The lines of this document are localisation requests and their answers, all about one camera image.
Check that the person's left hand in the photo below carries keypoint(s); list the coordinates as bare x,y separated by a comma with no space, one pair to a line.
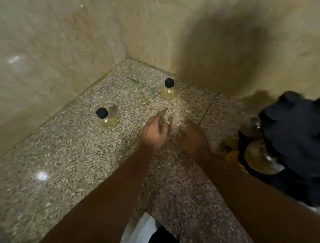
153,136

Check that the person's right hand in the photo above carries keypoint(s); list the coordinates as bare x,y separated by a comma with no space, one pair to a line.
193,141

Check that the yellow liquid small bottle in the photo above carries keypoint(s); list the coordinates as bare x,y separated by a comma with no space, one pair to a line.
261,159
107,122
168,93

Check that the clear small bottle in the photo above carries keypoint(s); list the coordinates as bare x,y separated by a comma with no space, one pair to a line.
250,127

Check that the black rotating bottle rack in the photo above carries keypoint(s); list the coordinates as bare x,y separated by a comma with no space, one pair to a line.
295,135

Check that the person's left forearm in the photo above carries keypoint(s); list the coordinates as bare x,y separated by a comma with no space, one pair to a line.
105,205

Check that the person's right forearm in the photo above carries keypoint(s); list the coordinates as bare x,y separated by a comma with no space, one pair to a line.
262,200

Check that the person's black trousers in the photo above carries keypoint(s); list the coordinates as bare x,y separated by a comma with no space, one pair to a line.
162,236

